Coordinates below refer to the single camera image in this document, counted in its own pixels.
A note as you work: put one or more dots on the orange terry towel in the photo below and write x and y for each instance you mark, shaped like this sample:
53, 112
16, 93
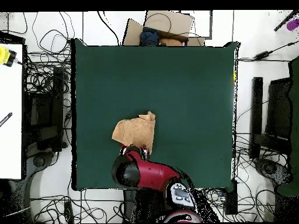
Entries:
135, 133

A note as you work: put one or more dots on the black rod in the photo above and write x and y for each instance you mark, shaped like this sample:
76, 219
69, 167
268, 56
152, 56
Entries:
283, 22

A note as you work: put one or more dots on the black monitor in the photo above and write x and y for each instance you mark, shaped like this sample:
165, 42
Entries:
279, 109

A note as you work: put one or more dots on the green cloth on side table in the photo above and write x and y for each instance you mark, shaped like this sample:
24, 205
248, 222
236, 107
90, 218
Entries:
294, 116

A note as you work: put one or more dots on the grey wheeled stand base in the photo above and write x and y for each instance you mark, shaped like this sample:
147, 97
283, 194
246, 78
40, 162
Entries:
39, 161
271, 169

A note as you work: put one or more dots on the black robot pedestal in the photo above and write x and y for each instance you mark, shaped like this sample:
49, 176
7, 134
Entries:
129, 205

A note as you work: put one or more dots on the black marker pen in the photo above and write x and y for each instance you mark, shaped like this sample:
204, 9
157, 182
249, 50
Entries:
5, 119

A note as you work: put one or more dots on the brown cardboard box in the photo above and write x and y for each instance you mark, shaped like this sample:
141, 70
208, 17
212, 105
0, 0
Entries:
177, 23

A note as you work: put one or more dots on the dark blue cloth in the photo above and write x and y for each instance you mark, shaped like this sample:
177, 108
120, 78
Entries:
149, 37

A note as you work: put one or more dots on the white side table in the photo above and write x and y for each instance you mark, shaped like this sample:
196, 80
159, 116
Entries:
10, 93

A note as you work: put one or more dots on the black equipment stand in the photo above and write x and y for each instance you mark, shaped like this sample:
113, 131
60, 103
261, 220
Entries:
46, 112

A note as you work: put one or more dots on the purple object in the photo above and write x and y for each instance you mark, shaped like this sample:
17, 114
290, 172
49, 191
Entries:
293, 24

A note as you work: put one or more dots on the yellow and black tool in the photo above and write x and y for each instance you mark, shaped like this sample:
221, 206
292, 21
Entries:
4, 56

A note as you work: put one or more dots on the black box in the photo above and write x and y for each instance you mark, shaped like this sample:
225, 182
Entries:
231, 200

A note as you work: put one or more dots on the dark green table cloth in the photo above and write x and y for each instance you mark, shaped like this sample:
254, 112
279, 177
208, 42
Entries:
175, 93

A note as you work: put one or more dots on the black upright bar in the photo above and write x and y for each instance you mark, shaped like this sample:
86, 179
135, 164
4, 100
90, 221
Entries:
257, 105

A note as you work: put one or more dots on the white panel with dark frame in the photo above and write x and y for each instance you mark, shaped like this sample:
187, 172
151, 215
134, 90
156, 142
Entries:
201, 23

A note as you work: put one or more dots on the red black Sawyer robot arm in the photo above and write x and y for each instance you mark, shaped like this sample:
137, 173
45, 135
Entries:
151, 173

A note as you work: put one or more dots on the orange cloth in box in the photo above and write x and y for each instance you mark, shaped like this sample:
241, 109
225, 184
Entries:
170, 42

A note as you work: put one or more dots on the black power strip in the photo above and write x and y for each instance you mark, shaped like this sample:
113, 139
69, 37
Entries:
69, 211

